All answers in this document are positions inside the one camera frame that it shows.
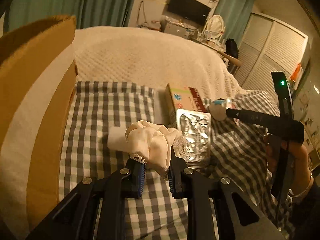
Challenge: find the black backpack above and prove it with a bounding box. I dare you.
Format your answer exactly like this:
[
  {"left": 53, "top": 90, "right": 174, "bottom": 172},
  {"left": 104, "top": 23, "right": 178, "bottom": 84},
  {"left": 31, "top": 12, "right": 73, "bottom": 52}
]
[{"left": 225, "top": 38, "right": 239, "bottom": 59}]

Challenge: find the cream quilted blanket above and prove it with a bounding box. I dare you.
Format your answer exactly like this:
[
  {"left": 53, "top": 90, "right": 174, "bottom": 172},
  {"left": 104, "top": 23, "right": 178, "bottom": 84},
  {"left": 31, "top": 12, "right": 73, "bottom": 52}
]
[{"left": 73, "top": 26, "right": 245, "bottom": 99}]

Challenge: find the red and cream medicine box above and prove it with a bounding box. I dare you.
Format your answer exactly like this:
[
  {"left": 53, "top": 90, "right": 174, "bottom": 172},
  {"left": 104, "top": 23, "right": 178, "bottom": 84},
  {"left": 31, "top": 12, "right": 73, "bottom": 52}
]
[{"left": 165, "top": 84, "right": 207, "bottom": 127}]

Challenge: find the cream satin scrunchie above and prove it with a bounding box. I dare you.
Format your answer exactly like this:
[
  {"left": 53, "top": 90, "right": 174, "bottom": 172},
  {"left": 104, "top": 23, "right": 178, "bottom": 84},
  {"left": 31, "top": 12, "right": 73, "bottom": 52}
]
[{"left": 125, "top": 120, "right": 182, "bottom": 178}]

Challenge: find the teal curtain left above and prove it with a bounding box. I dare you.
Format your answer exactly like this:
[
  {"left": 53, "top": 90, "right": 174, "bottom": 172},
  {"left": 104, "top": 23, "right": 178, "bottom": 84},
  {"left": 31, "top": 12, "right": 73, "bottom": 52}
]
[{"left": 3, "top": 0, "right": 134, "bottom": 33}]

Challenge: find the silver foil blister pack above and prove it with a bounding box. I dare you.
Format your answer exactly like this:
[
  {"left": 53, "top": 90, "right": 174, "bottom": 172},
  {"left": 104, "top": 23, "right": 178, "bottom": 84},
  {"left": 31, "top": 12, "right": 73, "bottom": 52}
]
[{"left": 174, "top": 109, "right": 212, "bottom": 168}]

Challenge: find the teal curtain right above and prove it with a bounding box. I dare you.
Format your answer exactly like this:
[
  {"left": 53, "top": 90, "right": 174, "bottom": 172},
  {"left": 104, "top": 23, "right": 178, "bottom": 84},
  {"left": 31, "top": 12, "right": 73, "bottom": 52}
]
[{"left": 214, "top": 0, "right": 255, "bottom": 47}]

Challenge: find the wooden chair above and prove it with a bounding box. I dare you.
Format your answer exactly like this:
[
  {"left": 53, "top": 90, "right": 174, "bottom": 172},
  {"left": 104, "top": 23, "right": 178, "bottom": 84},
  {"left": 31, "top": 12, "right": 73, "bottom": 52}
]
[{"left": 217, "top": 50, "right": 242, "bottom": 75}]

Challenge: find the brown cardboard box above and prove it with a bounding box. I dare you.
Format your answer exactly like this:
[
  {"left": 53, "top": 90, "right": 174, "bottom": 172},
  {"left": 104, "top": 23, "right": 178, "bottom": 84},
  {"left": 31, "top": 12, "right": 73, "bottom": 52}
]
[{"left": 1, "top": 15, "right": 77, "bottom": 239}]

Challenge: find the teal curtain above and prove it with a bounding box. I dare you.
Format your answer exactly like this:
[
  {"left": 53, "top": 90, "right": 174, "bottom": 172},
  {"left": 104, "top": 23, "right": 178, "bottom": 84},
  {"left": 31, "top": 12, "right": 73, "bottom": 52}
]
[
  {"left": 3, "top": 0, "right": 134, "bottom": 33},
  {"left": 214, "top": 0, "right": 255, "bottom": 47}
]

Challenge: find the grey checkered bedsheet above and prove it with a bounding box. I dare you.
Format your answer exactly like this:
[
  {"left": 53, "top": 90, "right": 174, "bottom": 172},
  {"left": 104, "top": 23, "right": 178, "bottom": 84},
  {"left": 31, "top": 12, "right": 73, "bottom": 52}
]
[{"left": 59, "top": 81, "right": 295, "bottom": 239}]

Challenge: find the silver bracelet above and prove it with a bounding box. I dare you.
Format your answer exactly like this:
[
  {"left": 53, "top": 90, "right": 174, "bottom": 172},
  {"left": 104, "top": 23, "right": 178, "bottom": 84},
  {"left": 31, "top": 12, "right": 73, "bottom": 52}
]
[{"left": 287, "top": 172, "right": 315, "bottom": 198}]

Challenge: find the white louvered wardrobe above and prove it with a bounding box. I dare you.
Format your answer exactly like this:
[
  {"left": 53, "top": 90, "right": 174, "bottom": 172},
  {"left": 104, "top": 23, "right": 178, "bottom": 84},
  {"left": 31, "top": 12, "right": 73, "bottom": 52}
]
[{"left": 234, "top": 13, "right": 309, "bottom": 101}]

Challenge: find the white oval vanity mirror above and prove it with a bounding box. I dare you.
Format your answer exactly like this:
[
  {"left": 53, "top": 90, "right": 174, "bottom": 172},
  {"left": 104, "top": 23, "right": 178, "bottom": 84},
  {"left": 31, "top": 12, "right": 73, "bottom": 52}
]
[{"left": 202, "top": 15, "right": 225, "bottom": 40}]

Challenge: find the person's right hand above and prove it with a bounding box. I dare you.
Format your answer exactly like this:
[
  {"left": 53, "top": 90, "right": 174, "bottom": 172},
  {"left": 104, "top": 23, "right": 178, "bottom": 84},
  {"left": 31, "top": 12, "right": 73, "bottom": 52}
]
[{"left": 264, "top": 135, "right": 313, "bottom": 198}]

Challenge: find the black wall television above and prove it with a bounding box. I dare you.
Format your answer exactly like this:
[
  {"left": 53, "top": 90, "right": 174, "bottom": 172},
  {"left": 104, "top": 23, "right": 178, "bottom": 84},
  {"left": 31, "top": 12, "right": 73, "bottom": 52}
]
[{"left": 167, "top": 0, "right": 210, "bottom": 25}]

